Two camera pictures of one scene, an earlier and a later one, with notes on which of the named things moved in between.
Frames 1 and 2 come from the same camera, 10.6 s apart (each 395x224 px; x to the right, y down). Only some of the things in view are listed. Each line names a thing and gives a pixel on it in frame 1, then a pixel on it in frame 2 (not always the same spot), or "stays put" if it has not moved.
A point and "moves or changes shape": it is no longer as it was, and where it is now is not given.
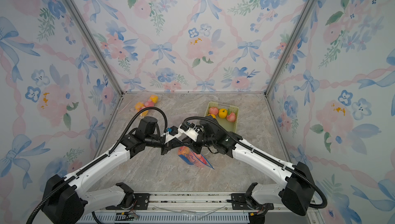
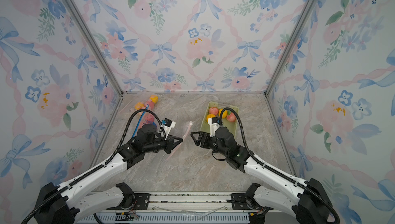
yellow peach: [154, 98] stays put
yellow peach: [138, 106] stays put
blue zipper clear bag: [191, 157] moves or changes shape
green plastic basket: [230, 126] stays put
